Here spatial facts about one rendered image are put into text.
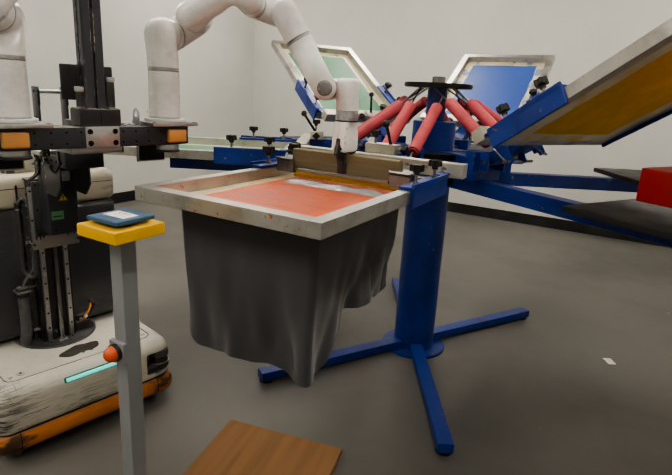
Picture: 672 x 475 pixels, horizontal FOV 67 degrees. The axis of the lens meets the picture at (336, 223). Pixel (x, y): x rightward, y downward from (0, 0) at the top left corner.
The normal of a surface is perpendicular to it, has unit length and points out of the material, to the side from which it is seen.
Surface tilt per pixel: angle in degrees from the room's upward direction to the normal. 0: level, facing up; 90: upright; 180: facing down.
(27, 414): 90
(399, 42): 90
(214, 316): 95
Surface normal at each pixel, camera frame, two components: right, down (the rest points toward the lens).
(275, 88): -0.50, 0.19
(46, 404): 0.74, 0.21
